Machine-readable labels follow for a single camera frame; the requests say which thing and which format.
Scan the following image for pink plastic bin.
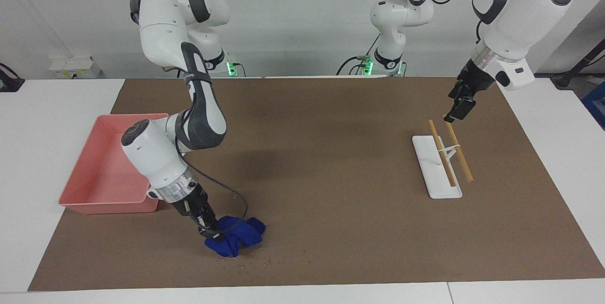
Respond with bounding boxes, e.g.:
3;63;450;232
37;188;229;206
59;113;170;215

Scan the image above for wooden rack rod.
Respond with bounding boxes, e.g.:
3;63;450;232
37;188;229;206
442;120;474;182
428;120;458;188

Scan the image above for blue background box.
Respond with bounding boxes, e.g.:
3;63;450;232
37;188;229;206
581;81;605;130

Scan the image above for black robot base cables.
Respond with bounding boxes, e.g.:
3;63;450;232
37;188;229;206
336;35;380;77

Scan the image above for brown table mat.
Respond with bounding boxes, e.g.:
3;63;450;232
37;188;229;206
27;76;605;292

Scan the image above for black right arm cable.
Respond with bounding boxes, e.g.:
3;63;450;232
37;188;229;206
176;136;250;235

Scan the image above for white wall socket box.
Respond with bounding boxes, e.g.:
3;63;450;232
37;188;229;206
49;56;103;79

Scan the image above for blue towel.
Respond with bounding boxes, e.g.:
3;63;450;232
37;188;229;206
204;216;267;258

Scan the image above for black background device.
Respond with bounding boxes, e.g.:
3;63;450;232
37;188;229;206
0;62;26;93

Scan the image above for white rack with wooden rods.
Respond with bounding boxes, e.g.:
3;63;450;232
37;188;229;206
412;135;463;200

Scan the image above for black background stand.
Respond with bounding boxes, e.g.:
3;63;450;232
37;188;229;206
550;38;605;90

